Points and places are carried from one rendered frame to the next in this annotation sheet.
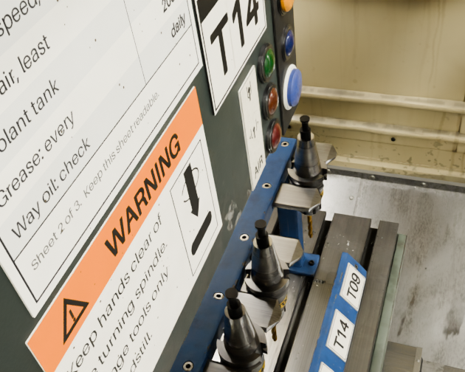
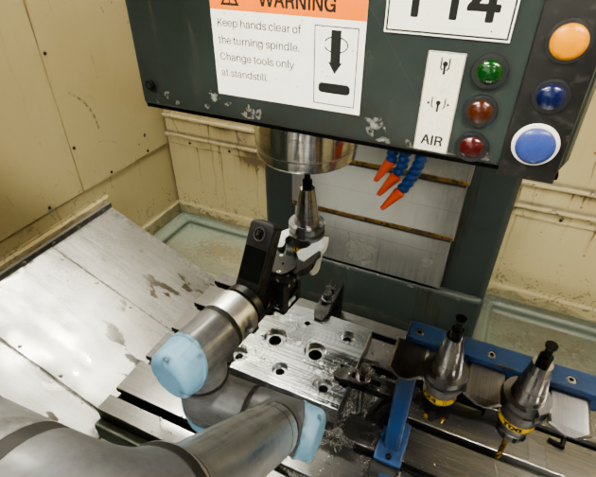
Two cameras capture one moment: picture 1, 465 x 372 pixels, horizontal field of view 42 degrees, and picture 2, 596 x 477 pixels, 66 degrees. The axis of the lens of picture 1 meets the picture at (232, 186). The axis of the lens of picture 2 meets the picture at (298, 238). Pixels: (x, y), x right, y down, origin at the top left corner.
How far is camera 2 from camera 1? 0.46 m
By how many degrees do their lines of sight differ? 65
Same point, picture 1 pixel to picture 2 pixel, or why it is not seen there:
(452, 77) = not seen: outside the picture
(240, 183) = (398, 120)
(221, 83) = (403, 18)
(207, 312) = (472, 345)
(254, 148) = (430, 118)
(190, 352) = (431, 333)
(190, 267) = (313, 94)
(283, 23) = (553, 71)
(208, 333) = not seen: hidden behind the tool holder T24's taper
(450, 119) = not seen: outside the picture
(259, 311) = (482, 387)
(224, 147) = (389, 69)
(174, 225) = (309, 49)
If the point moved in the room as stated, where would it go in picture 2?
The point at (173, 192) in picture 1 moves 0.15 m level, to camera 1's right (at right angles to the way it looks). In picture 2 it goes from (318, 29) to (333, 81)
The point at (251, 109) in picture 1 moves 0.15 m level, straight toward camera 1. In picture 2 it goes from (441, 82) to (262, 80)
